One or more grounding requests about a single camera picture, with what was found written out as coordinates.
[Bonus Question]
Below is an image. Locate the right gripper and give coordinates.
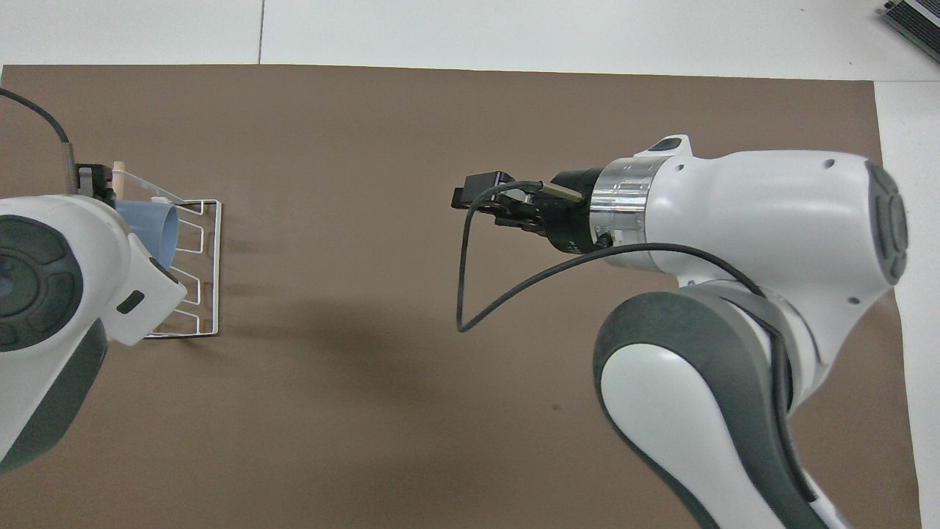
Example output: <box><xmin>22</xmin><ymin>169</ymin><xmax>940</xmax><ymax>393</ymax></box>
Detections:
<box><xmin>516</xmin><ymin>168</ymin><xmax>605</xmax><ymax>256</ymax></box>

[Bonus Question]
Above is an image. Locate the light blue cup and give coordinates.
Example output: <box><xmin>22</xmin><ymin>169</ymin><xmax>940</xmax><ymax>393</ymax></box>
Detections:
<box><xmin>115</xmin><ymin>199</ymin><xmax>181</xmax><ymax>271</ymax></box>

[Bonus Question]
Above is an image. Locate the grey ribbed metal box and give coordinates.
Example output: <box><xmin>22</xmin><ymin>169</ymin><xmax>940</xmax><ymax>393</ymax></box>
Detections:
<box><xmin>881</xmin><ymin>0</ymin><xmax>940</xmax><ymax>43</ymax></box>

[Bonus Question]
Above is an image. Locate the white wire cup holder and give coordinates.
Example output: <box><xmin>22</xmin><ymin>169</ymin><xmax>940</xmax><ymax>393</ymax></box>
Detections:
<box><xmin>110</xmin><ymin>161</ymin><xmax>223</xmax><ymax>339</ymax></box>

